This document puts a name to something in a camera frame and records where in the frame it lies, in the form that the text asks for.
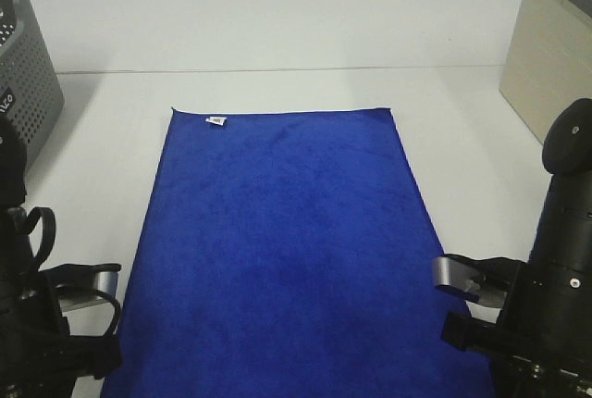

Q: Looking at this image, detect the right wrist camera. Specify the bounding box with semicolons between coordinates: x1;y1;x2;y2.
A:
431;254;523;309

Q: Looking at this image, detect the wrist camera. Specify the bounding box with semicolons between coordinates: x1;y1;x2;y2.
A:
431;254;523;309
45;263;121;312

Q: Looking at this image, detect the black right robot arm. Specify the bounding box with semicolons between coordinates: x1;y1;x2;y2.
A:
432;98;591;397

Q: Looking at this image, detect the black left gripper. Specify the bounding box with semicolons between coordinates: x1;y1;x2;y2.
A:
1;274;122;397

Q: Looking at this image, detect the blue microfiber towel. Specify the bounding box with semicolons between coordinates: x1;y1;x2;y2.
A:
102;108;494;397

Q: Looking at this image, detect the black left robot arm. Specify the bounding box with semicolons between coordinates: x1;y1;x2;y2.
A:
1;118;122;397

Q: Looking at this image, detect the beige plastic bin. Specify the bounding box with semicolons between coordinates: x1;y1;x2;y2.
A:
499;0;591;142

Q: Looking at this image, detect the grey perforated laundry basket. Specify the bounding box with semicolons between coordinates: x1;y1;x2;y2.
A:
1;0;64;167

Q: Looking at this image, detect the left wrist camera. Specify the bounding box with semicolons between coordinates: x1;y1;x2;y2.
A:
45;263;121;312

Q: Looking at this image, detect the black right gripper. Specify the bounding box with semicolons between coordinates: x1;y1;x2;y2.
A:
441;263;591;397

